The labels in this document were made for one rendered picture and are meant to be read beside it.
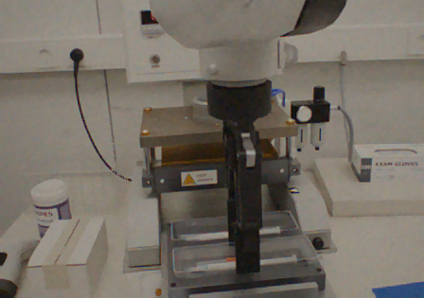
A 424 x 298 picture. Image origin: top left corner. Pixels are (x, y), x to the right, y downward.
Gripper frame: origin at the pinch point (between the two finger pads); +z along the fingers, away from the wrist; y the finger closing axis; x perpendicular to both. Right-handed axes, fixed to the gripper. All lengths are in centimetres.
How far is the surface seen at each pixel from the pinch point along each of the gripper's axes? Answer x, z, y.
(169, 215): -9.6, 10.4, -27.3
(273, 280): 3.1, 4.5, 3.7
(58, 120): -44, 9, -96
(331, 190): 34, 24, -58
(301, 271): 7.0, 4.2, 2.7
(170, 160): -8.5, -2.4, -23.0
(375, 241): 38, 28, -38
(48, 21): -43, -23, -95
